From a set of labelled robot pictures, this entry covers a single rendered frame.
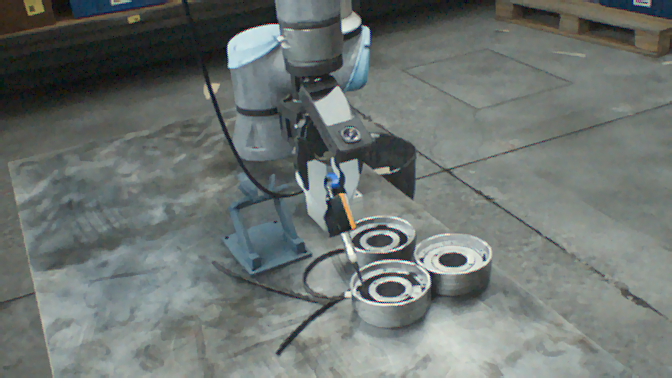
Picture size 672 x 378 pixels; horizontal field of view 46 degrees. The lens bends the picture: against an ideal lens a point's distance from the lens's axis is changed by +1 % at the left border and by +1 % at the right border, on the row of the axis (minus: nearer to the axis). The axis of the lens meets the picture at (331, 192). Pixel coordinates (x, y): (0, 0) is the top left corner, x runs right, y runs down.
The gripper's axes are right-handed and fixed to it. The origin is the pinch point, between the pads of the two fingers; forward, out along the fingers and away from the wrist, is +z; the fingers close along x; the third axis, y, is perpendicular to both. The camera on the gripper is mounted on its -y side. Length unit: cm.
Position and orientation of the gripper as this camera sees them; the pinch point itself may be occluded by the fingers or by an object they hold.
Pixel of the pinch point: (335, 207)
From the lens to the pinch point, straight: 102.7
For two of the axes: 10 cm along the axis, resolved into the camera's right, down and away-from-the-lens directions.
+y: -4.6, -3.7, 8.1
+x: -8.8, 2.8, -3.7
